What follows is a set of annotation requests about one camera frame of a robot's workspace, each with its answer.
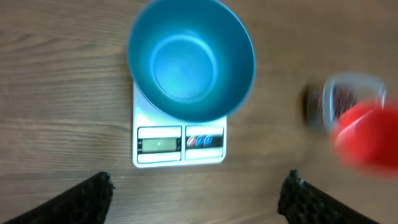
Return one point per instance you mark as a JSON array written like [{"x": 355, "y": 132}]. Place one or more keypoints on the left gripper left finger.
[{"x": 86, "y": 203}]

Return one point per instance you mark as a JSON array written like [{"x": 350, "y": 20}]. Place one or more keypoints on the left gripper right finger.
[{"x": 301, "y": 203}]

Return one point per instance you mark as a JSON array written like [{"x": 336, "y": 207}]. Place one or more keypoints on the orange scoop blue handle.
[{"x": 365, "y": 138}]

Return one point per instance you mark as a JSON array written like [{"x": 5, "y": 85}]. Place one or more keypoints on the white digital kitchen scale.
[{"x": 160, "y": 140}]

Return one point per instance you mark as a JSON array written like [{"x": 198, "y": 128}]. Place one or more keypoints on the teal blue bowl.
[{"x": 192, "y": 59}]

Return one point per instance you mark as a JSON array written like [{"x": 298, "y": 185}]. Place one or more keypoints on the clear plastic container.
[{"x": 323, "y": 102}]

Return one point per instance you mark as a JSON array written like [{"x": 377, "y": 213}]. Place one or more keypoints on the red beans in container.
[{"x": 344, "y": 98}]

